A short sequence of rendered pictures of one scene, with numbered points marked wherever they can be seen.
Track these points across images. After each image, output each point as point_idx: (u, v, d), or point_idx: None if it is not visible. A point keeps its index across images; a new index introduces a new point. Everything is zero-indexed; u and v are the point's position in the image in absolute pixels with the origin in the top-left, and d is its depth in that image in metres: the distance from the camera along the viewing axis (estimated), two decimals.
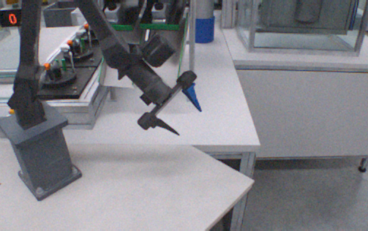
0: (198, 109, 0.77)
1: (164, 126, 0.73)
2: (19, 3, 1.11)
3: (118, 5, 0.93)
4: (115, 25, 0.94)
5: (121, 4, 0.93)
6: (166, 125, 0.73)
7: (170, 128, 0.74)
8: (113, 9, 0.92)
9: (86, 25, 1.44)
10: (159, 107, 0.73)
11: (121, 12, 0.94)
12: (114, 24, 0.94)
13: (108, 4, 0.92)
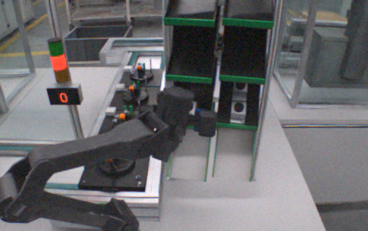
0: (194, 114, 0.78)
1: None
2: (69, 79, 1.08)
3: (194, 104, 0.90)
4: None
5: (197, 102, 0.90)
6: None
7: None
8: (190, 110, 0.88)
9: (132, 87, 1.41)
10: None
11: None
12: None
13: None
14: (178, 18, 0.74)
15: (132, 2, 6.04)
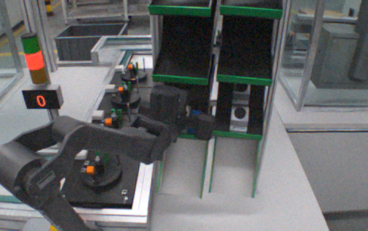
0: None
1: None
2: (47, 80, 0.94)
3: (188, 109, 0.76)
4: (184, 133, 0.77)
5: (190, 107, 0.76)
6: None
7: None
8: None
9: (121, 88, 1.27)
10: None
11: (190, 115, 0.77)
12: (181, 132, 0.77)
13: None
14: (167, 6, 0.60)
15: (130, 1, 5.91)
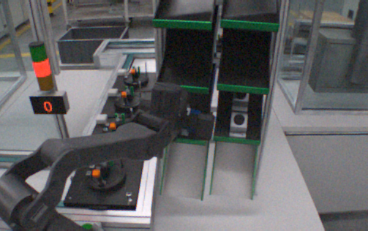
0: None
1: None
2: (54, 85, 0.98)
3: (188, 111, 0.76)
4: (184, 134, 0.79)
5: (190, 109, 0.76)
6: None
7: None
8: None
9: (124, 93, 1.31)
10: None
11: None
12: (182, 133, 0.78)
13: None
14: (170, 20, 0.64)
15: (131, 2, 5.95)
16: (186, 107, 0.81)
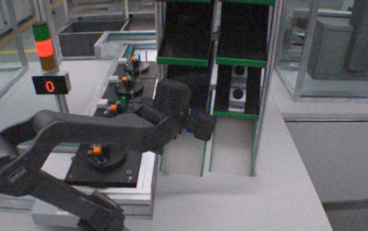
0: None
1: None
2: (56, 66, 1.00)
3: None
4: (183, 134, 0.78)
5: (190, 110, 0.76)
6: None
7: None
8: None
9: (125, 78, 1.33)
10: None
11: None
12: (181, 133, 0.78)
13: None
14: None
15: None
16: None
